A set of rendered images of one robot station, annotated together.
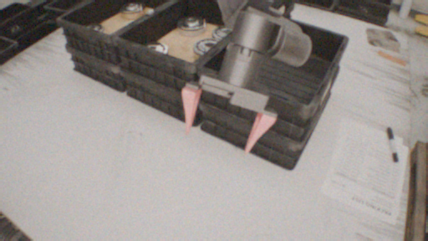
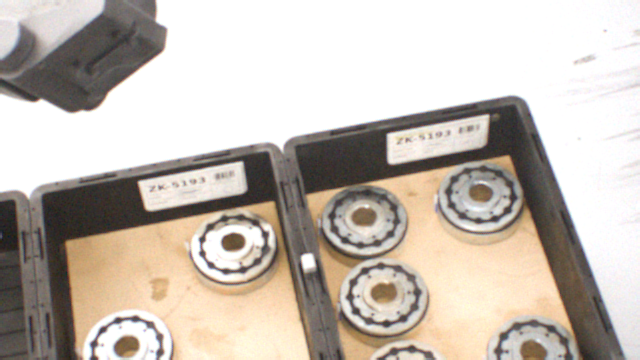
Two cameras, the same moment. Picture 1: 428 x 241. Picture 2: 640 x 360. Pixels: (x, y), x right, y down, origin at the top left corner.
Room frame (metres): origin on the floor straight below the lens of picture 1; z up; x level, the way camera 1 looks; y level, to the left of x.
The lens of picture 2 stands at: (1.53, -0.29, 2.16)
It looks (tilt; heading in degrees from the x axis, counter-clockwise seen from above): 54 degrees down; 140
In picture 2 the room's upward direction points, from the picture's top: 5 degrees counter-clockwise
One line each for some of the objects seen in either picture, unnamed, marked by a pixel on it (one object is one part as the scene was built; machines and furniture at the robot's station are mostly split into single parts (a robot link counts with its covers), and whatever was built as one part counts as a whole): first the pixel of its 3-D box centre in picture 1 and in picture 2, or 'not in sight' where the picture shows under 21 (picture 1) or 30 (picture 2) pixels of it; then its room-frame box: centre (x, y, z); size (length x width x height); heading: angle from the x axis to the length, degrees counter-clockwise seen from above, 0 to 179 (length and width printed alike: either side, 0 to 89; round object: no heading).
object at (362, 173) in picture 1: (369, 165); not in sight; (0.47, -0.45, 0.70); 0.33 x 0.23 x 0.01; 152
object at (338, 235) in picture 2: not in sight; (364, 219); (0.88, 0.32, 0.86); 0.10 x 0.10 x 0.01
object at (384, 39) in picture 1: (383, 38); not in sight; (1.22, -0.83, 0.71); 0.22 x 0.19 x 0.01; 152
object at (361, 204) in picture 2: not in sight; (364, 217); (0.88, 0.32, 0.86); 0.05 x 0.05 x 0.01
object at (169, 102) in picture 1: (192, 66); not in sight; (0.85, 0.06, 0.76); 0.40 x 0.30 x 0.12; 148
